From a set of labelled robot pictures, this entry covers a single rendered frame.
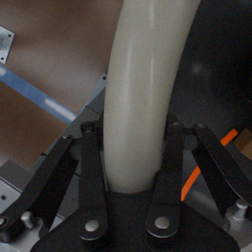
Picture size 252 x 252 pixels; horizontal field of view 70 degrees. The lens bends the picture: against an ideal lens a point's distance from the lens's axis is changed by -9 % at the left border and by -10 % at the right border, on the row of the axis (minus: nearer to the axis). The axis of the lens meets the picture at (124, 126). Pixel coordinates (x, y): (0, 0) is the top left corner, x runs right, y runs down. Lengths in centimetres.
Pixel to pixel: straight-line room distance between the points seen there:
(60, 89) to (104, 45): 36
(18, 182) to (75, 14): 93
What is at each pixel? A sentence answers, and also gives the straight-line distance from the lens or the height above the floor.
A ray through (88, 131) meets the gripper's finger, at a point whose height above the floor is 93.
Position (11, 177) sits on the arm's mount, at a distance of 39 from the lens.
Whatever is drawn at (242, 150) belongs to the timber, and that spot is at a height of 13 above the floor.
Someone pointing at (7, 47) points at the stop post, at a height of 1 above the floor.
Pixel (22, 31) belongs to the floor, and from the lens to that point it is 128.
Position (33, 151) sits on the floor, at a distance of 148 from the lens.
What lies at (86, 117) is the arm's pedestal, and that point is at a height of 48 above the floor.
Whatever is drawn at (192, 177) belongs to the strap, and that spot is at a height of 2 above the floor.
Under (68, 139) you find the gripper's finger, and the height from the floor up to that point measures 94.
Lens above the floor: 107
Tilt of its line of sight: 66 degrees down
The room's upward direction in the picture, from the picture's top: 165 degrees counter-clockwise
